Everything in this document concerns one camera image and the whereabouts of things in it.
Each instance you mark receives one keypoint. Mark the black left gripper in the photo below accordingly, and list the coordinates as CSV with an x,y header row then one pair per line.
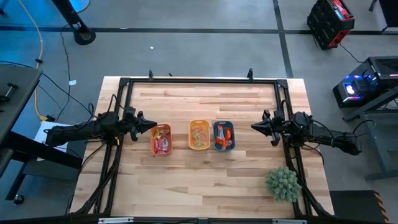
x,y
129,124

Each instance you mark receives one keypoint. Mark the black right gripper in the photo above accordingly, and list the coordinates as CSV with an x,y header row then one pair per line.
x,y
278,129

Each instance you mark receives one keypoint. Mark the yellow crinkled candy wrapper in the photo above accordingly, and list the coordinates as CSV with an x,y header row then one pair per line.
x,y
157,133

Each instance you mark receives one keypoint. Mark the orange plastic bin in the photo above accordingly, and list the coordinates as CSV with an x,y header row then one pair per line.
x,y
151,143

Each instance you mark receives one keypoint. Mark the red candy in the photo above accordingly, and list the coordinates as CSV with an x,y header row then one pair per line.
x,y
166,132

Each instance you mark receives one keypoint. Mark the yellow plastic bin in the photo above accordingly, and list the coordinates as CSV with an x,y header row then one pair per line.
x,y
190,137

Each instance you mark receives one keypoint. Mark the teal plastic bin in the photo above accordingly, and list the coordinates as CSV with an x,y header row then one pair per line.
x,y
214,137

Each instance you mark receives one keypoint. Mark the clear pink candy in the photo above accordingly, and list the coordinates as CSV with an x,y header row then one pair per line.
x,y
204,137

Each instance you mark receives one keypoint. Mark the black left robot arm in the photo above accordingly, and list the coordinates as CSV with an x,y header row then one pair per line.
x,y
77,132

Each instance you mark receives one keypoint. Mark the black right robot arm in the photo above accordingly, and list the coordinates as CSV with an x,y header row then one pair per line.
x,y
326,137

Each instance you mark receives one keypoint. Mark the green artificial plant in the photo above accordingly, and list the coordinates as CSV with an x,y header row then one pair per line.
x,y
283,185

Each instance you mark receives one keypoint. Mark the white floor tag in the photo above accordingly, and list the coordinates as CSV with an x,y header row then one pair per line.
x,y
72,82

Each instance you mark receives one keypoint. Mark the white paper sheet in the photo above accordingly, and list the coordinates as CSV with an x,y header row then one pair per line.
x,y
39,133

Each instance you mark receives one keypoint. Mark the black pole stand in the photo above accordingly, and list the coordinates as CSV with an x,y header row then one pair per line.
x,y
81,34

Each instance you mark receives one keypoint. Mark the dark grey side table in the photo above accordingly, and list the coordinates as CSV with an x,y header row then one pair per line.
x,y
382,146

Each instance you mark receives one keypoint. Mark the black hazard-striped mat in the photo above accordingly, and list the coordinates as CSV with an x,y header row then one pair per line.
x,y
354,207

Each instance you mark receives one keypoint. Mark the red black tool case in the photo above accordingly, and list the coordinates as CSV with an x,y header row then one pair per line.
x,y
329,21

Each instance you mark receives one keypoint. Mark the black computer tower with lights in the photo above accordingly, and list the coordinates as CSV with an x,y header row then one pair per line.
x,y
379,71

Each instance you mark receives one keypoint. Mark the black desk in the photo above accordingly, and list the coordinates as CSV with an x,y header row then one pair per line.
x,y
15,93

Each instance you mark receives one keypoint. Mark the blue lit round base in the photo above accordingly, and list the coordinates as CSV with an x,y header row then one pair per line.
x,y
79,4

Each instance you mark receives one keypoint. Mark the black caster wheel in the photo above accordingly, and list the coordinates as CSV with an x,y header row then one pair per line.
x,y
19,199

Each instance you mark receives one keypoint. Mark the black furniture corner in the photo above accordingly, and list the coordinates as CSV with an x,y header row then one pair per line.
x,y
392,12

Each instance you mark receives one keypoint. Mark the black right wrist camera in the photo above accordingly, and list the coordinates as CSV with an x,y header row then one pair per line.
x,y
279,115

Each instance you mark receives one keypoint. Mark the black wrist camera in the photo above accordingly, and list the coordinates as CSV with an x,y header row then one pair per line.
x,y
130,113
279,115

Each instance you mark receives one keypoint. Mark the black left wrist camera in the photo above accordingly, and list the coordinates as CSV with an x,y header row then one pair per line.
x,y
130,113

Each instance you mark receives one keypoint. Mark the black frame clamp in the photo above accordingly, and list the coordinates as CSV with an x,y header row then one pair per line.
x,y
250,74
151,74

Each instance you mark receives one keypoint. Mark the black aluminium table frame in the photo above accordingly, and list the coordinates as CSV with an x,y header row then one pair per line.
x,y
202,81

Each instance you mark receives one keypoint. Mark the metal bracket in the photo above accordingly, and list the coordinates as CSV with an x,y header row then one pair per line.
x,y
289,221
115,220

